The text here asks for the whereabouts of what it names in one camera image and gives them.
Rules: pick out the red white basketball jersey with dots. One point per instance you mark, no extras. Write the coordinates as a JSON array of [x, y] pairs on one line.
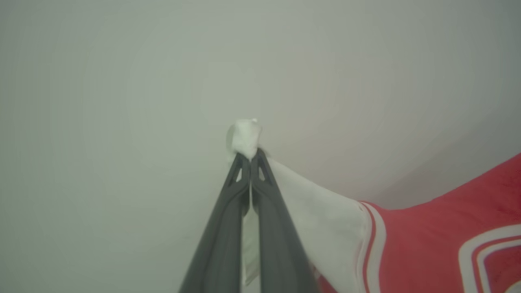
[[407, 244]]

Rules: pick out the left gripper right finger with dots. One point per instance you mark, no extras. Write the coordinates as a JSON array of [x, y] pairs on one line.
[[276, 244]]

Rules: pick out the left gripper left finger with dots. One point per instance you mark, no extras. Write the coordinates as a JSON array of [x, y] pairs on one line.
[[220, 244]]

